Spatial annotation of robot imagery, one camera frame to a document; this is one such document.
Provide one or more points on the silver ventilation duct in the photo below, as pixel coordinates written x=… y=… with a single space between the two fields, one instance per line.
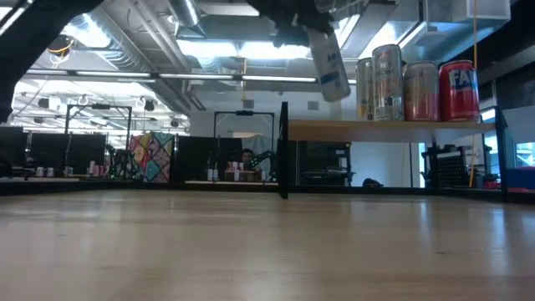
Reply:
x=138 y=42

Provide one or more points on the black pegboard cart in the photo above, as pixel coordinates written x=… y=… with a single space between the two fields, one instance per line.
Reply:
x=453 y=169

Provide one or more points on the black metal table frame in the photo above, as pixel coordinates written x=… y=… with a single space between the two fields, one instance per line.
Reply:
x=376 y=190

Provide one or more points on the white ceiling duct box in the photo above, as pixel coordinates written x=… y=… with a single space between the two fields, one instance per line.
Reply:
x=480 y=10

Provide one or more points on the colourful patchwork panel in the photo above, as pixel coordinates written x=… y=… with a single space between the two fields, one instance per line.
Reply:
x=150 y=159

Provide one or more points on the blue bin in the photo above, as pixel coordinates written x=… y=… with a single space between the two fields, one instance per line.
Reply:
x=520 y=177

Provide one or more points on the black storage cabinet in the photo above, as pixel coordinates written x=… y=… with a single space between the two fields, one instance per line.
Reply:
x=326 y=163

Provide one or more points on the wooden shelf with black frame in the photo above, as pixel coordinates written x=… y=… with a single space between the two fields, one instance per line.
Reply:
x=376 y=130

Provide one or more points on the black bag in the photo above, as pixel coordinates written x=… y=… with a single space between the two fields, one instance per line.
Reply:
x=372 y=183

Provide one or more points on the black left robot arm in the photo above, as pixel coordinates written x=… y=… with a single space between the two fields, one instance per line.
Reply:
x=33 y=42

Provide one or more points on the white blue tall beverage can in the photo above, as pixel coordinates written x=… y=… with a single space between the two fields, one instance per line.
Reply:
x=332 y=67

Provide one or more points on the bright ceiling light panel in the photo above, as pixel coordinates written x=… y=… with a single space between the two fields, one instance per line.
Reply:
x=251 y=50

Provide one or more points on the red bin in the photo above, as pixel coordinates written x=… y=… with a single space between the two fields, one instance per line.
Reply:
x=492 y=185

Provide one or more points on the white pink beverage can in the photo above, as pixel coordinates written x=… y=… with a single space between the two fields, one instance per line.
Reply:
x=421 y=92

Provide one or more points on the tall silver beverage can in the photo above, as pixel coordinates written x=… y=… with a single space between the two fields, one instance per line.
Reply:
x=388 y=83
x=364 y=90

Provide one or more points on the black rig frame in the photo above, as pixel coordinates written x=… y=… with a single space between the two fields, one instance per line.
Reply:
x=244 y=112
x=100 y=106

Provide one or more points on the person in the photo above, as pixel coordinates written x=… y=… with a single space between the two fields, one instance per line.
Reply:
x=247 y=155

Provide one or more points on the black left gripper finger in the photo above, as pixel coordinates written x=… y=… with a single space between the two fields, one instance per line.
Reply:
x=322 y=26

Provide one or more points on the black partition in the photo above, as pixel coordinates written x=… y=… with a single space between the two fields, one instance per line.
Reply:
x=196 y=154
x=50 y=146

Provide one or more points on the long ceiling light tube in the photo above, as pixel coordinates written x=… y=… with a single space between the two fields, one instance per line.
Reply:
x=196 y=76

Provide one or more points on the red Fanta can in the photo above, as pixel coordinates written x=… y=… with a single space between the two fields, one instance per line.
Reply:
x=459 y=92

